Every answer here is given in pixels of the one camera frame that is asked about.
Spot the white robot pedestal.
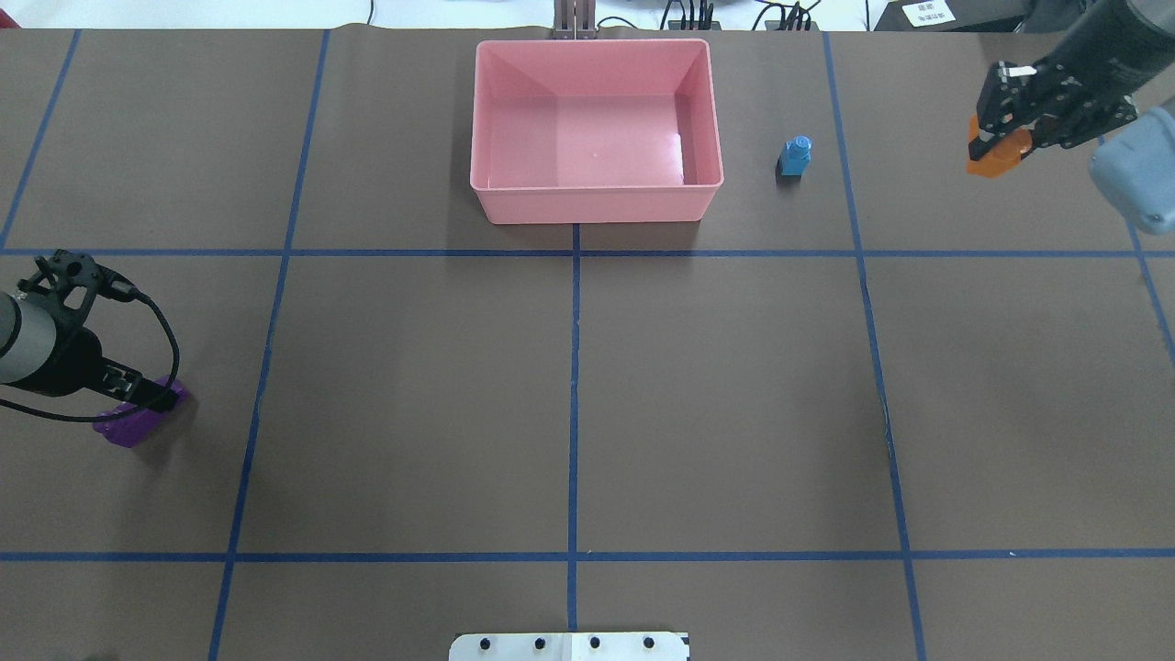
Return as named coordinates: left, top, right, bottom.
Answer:
left=448, top=630, right=691, bottom=660

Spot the orange toy block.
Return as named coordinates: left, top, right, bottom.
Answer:
left=966, top=116, right=1034, bottom=178

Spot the small blue toy block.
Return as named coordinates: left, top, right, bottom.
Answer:
left=776, top=135, right=813, bottom=177

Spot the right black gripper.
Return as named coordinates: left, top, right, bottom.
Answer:
left=973, top=62, right=1140, bottom=156

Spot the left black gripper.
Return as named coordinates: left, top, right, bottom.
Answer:
left=36, top=328, right=180, bottom=413

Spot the aluminium frame post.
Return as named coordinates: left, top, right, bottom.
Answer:
left=553, top=0, right=599, bottom=40

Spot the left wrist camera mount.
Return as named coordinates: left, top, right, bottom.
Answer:
left=16, top=250, right=141, bottom=328

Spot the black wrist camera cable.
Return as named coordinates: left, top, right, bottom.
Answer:
left=0, top=279, right=182, bottom=424

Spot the pink plastic box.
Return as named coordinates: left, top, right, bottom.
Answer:
left=469, top=39, right=723, bottom=225

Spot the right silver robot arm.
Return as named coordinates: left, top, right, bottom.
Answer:
left=967, top=1, right=1174, bottom=235

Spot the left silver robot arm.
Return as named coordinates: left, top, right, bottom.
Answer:
left=1, top=286, right=187, bottom=426

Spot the purple toy block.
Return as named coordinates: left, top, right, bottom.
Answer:
left=90, top=380, right=192, bottom=448

